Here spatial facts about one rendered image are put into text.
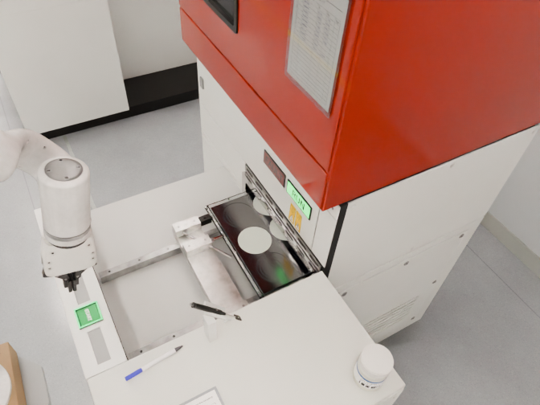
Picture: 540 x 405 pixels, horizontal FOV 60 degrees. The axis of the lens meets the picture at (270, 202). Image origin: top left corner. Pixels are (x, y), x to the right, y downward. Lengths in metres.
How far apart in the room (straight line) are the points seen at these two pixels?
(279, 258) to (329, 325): 0.27
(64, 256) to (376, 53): 0.69
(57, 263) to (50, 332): 1.38
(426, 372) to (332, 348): 1.19
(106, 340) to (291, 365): 0.43
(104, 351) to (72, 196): 0.45
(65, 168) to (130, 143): 2.24
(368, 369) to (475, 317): 1.54
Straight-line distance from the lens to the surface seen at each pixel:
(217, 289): 1.32
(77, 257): 1.02
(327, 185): 0.99
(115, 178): 2.90
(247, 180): 1.50
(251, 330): 1.16
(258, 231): 1.41
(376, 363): 1.07
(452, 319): 2.49
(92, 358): 1.19
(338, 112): 0.87
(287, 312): 1.19
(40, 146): 0.94
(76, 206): 0.89
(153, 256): 1.43
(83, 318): 1.23
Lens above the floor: 2.01
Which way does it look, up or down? 48 degrees down
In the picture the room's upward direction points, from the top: 5 degrees clockwise
